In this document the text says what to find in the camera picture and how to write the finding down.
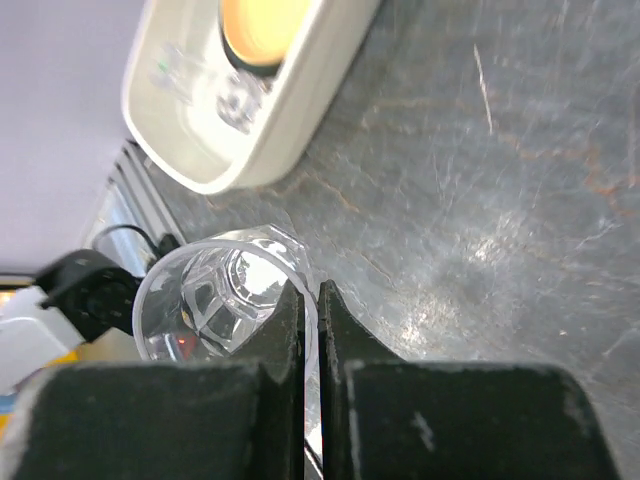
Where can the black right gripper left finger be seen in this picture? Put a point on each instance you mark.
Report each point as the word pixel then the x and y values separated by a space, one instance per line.
pixel 240 417

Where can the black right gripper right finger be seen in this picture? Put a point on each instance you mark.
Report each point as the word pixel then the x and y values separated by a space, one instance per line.
pixel 384 417

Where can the clear drinking glass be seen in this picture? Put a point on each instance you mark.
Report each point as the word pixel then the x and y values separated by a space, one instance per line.
pixel 180 73
pixel 206 299

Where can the small clear glass cup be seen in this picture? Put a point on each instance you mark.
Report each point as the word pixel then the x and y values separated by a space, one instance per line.
pixel 239 96

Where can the beige round plate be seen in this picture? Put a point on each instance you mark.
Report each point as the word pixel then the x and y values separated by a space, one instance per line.
pixel 262 31

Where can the blue ceramic plate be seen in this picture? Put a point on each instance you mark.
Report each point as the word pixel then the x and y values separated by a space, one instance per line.
pixel 260 70

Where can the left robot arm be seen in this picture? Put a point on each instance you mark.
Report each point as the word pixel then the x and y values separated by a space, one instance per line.
pixel 71 302

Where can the white rectangular basin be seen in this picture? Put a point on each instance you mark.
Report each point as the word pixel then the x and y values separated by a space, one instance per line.
pixel 190 143

